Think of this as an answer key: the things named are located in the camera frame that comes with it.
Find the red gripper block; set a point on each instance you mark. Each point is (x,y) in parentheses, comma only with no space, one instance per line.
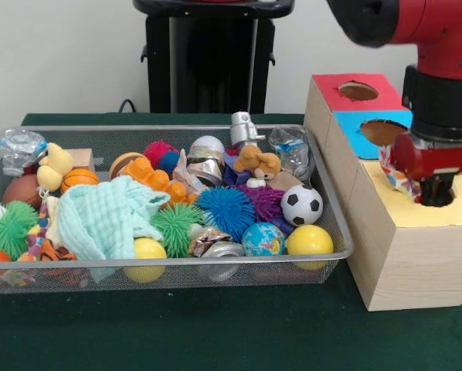
(436,161)

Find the colourful polka dot cloth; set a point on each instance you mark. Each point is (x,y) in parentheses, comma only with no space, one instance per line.
(399,179)

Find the brown plush teddy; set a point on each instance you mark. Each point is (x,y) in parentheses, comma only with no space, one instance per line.
(258,162)

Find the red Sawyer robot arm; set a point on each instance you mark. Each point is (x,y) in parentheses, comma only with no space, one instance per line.
(447,46)

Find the wooden box with three holes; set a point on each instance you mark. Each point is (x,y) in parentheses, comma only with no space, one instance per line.
(416,263)

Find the clear mesh bin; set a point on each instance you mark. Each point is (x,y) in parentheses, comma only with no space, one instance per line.
(84,283)

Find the yellow ball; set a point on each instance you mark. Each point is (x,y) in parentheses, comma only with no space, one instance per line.
(146,251)
(310,239)

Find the black and white soccer ball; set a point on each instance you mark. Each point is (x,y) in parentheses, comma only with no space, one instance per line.
(302,205)

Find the small globe ball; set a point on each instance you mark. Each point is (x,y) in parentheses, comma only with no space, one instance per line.
(263,238)

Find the silver toy robot figure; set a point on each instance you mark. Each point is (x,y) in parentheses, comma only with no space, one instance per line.
(244,127)

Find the blue spiky ball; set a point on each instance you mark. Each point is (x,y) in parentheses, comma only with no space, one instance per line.
(225,210)

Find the dark green table cloth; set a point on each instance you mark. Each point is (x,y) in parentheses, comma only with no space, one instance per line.
(215,332)

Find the orange bumpy toy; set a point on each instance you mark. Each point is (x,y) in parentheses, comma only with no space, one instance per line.
(154,179)

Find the mint green cloth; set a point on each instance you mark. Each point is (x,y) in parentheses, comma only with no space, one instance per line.
(100,220)

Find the green spiky ball with eyes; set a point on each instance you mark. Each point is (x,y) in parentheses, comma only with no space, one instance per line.
(11,228)

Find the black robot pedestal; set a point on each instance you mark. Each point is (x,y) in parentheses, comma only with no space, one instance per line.
(208,62)

